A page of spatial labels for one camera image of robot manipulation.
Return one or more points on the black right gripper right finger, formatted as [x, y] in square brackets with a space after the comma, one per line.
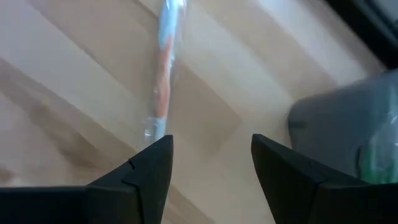
[311, 199]

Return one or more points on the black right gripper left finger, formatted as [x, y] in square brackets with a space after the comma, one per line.
[130, 199]

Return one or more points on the green white toothbrush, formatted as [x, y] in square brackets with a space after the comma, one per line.
[382, 155]

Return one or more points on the grey plastic bin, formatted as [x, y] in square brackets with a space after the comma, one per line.
[326, 133]

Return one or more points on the orange white toothbrush in wrapper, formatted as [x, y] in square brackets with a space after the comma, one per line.
[163, 77]

